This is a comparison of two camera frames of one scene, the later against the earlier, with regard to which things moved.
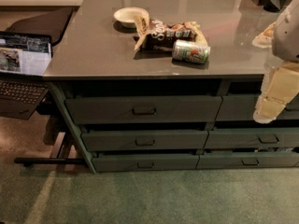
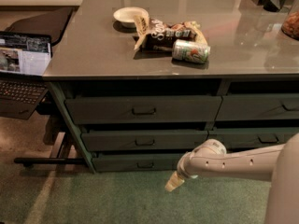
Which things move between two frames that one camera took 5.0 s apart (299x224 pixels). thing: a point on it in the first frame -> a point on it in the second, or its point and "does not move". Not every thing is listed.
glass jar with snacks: (265, 37) -> (291, 24)
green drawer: (143, 110) does not move
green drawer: (243, 106) does not move
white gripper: (287, 35) -> (181, 172)
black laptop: (25, 60) does not move
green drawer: (146, 161) does not move
